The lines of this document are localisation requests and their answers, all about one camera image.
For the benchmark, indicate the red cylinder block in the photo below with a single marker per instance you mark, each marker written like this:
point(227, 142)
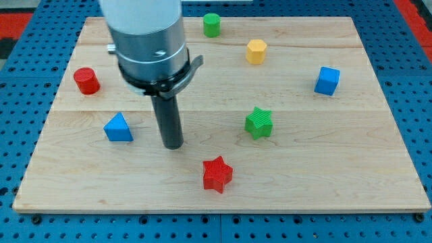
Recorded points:
point(86, 80)

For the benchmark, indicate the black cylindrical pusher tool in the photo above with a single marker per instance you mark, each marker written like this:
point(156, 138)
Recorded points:
point(168, 120)

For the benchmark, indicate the red star block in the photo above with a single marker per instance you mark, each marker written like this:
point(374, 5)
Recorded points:
point(216, 174)

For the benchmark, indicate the blue cube block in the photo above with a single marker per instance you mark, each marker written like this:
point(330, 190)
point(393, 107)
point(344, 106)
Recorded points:
point(327, 81)

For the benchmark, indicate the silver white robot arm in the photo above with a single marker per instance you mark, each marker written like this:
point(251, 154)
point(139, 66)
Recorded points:
point(150, 44)

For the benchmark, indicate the blue triangle block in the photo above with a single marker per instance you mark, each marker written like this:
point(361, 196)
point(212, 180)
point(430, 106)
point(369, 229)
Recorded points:
point(117, 129)

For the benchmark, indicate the wooden board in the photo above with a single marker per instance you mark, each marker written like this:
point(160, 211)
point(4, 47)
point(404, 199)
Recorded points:
point(326, 154)

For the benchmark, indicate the yellow hexagon block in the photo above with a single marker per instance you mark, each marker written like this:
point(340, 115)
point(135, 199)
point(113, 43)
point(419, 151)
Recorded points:
point(256, 51)

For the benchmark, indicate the green cylinder block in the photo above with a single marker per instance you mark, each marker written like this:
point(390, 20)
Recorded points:
point(211, 25)

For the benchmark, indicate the green star block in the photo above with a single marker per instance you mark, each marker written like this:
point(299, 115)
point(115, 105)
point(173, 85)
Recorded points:
point(259, 123)

